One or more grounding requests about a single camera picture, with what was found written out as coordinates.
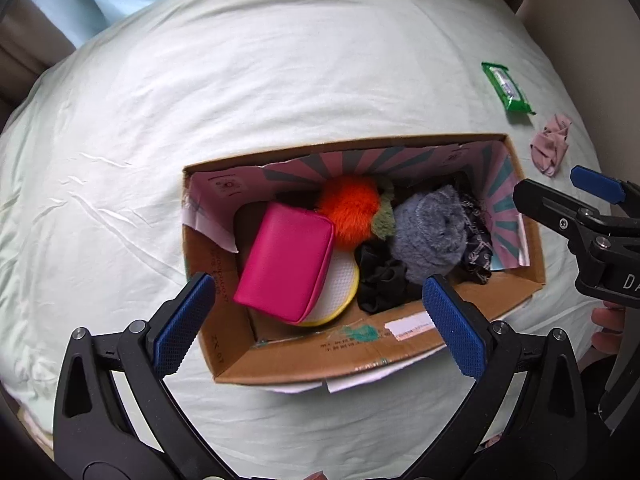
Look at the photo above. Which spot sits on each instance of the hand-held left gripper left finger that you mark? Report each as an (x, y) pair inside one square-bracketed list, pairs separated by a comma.
[(182, 325)]

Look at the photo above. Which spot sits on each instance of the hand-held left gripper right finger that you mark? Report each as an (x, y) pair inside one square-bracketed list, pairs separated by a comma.
[(452, 330)]

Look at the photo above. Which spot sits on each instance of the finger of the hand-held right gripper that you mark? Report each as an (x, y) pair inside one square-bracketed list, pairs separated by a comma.
[(597, 185), (545, 205)]

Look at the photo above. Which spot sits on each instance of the pink scrunchie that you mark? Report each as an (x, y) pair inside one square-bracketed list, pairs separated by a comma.
[(550, 145)]

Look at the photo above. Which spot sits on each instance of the black patterned scrunchie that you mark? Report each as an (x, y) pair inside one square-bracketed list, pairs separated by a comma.
[(477, 255)]

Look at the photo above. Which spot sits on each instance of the plain black scrunchie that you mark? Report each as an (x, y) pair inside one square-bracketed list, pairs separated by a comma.
[(380, 280)]

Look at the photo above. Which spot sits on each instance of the grey fuzzy sock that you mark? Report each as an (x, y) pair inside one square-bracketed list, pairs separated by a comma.
[(430, 235)]

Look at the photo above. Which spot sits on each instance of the magenta zip pouch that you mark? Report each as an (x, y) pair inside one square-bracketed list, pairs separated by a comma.
[(285, 265)]

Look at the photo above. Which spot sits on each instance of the cardboard box with pink lining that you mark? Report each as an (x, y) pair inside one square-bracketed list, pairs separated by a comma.
[(300, 355)]

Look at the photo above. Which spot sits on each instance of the round yellow-rimmed white pad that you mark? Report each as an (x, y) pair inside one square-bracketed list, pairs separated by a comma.
[(335, 285)]

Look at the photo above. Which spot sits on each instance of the orange fluffy pompom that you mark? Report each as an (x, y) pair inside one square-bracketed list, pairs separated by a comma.
[(347, 205)]

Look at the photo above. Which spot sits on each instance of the person's right hand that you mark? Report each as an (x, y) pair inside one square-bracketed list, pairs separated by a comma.
[(607, 330)]

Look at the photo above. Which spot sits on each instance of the green wet wipes packet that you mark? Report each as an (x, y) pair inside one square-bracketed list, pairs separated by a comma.
[(507, 87)]

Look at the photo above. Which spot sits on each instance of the pale green bed sheet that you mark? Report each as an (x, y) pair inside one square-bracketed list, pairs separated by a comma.
[(200, 85)]

